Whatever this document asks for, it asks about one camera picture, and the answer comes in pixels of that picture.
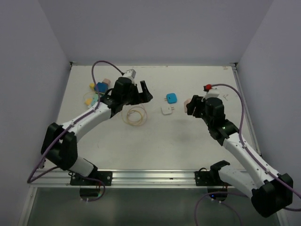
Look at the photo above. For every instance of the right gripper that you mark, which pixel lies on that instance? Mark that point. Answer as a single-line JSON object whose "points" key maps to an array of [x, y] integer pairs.
{"points": [[196, 101]]}

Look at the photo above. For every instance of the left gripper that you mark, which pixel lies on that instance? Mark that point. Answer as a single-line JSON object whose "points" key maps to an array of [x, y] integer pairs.
{"points": [[143, 97]]}

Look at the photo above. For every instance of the pink cube socket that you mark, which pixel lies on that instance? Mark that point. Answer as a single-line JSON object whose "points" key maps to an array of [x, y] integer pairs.
{"points": [[185, 105]]}

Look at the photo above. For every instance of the light blue plug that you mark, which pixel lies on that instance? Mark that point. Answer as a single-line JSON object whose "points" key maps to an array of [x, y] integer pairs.
{"points": [[171, 98]]}

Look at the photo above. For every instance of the teal plug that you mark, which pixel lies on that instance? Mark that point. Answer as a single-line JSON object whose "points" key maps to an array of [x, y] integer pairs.
{"points": [[94, 101]]}

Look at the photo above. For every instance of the yellow plug with cable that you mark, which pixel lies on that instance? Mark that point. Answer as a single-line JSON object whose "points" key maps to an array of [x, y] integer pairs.
{"points": [[88, 101]]}

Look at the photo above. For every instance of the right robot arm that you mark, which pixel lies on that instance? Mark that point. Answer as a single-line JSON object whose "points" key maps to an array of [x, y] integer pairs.
{"points": [[268, 190]]}

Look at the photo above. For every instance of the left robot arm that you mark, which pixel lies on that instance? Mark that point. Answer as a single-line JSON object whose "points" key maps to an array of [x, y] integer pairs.
{"points": [[60, 143]]}

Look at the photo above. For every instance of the dark blue cube socket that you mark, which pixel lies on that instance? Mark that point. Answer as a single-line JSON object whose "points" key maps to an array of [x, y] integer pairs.
{"points": [[101, 87]]}

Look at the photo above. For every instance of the green plug on blue cube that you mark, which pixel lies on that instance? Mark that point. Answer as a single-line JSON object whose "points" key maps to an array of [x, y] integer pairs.
{"points": [[96, 97]]}

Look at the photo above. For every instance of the yellow plug on blue cube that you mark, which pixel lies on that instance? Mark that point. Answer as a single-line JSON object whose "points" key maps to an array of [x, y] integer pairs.
{"points": [[91, 85]]}

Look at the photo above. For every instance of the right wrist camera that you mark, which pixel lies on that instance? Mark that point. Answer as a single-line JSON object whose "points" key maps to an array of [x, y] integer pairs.
{"points": [[210, 91]]}

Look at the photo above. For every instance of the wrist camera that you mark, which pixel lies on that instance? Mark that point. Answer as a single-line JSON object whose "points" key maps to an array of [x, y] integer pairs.
{"points": [[210, 91], [130, 74]]}

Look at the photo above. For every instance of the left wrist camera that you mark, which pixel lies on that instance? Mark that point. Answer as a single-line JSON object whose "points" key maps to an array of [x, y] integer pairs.
{"points": [[130, 74]]}

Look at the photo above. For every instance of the aluminium right rail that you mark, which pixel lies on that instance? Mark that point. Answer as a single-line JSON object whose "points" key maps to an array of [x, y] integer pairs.
{"points": [[247, 114]]}

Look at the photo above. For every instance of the aluminium rail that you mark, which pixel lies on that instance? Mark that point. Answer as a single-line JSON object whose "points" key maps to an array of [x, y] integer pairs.
{"points": [[247, 114], [127, 179]]}

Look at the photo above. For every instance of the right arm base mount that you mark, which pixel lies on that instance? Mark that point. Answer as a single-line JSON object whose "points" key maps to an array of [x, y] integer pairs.
{"points": [[210, 177]]}

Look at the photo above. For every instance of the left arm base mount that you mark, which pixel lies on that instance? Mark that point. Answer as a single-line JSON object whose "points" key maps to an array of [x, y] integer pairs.
{"points": [[93, 180]]}

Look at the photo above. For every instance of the aluminium front rail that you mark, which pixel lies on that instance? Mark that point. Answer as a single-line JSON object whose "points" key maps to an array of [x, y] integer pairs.
{"points": [[127, 179]]}

